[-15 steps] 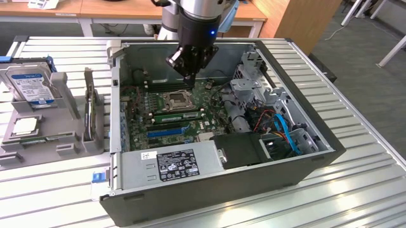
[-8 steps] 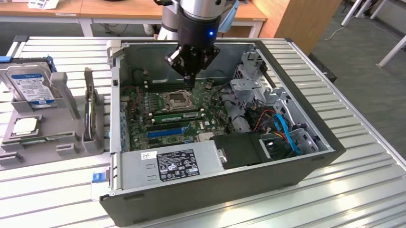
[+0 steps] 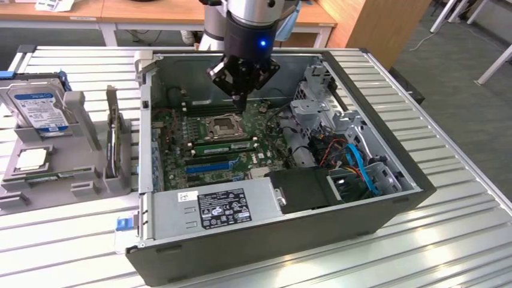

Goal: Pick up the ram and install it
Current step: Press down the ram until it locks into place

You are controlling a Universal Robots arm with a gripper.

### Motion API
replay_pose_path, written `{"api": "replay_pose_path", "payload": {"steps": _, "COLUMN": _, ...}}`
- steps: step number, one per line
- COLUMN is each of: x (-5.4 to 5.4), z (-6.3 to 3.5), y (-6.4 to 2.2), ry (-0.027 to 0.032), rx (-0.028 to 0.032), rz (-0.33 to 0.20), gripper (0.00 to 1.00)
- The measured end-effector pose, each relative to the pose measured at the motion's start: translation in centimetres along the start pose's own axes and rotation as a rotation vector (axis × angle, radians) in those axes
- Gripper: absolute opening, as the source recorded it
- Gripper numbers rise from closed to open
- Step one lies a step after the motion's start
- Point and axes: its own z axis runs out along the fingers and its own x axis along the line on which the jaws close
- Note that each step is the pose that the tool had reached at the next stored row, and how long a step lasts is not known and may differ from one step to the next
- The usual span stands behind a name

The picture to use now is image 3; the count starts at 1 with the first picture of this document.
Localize red wire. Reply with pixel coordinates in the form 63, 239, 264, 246
323, 138, 349, 166

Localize white papers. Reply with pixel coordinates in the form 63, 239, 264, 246
33, 0, 76, 10

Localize black RAM slot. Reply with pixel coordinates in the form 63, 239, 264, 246
191, 151, 259, 161
183, 107, 237, 118
183, 101, 237, 110

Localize metal CPU socket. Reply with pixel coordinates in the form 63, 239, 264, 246
203, 114, 253, 142

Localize silver power supply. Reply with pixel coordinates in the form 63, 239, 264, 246
148, 179, 287, 241

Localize silver CPU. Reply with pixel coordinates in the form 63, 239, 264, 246
13, 148, 51, 173

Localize white shoe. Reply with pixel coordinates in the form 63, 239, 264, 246
179, 29, 201, 46

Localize white table leg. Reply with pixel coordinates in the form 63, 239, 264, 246
475, 44, 512, 85
429, 0, 491, 34

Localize green RAM stick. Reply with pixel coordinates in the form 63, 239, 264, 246
23, 169, 95, 182
191, 141, 255, 157

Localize blue flat data wire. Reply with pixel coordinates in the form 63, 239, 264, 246
345, 143, 379, 197

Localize wooden cabinet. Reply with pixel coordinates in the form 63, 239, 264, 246
319, 0, 435, 71

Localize silver metal drive cage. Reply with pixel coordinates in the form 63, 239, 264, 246
289, 64, 405, 199

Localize black wire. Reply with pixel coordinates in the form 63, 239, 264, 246
265, 106, 309, 164

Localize black plastic fan shroud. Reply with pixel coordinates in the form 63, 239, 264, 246
269, 167, 335, 215

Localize hard disk blue label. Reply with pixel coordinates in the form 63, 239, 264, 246
0, 76, 73, 140

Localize green motherboard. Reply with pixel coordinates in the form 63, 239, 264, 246
151, 100, 305, 193

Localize grey parts rack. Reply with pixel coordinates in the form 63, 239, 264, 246
0, 89, 133, 215

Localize blue case latch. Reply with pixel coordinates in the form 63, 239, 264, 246
115, 217, 135, 233

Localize black power supply label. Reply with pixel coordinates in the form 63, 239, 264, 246
197, 188, 251, 230

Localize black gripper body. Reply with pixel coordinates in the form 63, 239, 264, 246
221, 11, 279, 97

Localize wooden desk white frame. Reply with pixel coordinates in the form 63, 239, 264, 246
0, 0, 104, 31
99, 0, 339, 49

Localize blue expansion slot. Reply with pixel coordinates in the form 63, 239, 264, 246
184, 160, 237, 178

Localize graphics card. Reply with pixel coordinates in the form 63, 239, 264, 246
104, 84, 131, 181

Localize black open PC case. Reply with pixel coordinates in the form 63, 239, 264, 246
125, 47, 437, 287

